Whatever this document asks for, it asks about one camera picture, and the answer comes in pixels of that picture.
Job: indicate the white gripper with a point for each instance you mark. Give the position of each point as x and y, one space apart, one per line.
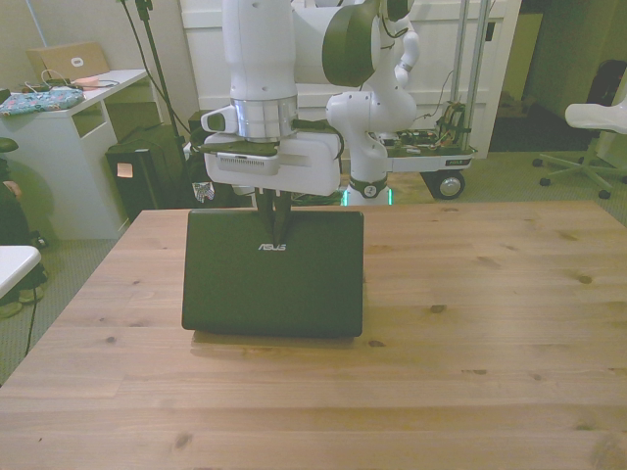
308 166

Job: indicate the black Asus laptop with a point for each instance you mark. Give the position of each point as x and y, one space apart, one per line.
274 279

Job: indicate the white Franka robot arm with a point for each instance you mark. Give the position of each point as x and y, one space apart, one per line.
262 54

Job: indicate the checkered calibration tag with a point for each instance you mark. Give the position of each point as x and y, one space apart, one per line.
203 192

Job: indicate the black computer tower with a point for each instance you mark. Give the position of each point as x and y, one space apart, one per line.
132 178

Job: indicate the black tripod stand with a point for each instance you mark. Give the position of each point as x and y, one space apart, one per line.
157 73

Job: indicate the aluminium wheeled cart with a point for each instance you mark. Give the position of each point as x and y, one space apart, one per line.
450 147

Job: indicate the white desk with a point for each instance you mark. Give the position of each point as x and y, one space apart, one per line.
63 147

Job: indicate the white shoe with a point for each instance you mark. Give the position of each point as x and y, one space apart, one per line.
30 294

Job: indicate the patterned blue cloth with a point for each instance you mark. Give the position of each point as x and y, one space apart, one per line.
39 100

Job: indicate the white round table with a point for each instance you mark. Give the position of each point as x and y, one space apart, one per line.
14 267

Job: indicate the white swivel chair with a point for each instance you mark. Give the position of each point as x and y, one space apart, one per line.
593 122

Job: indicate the black office chair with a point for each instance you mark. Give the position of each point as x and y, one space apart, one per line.
610 80

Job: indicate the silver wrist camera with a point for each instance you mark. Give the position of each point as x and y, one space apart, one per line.
247 164

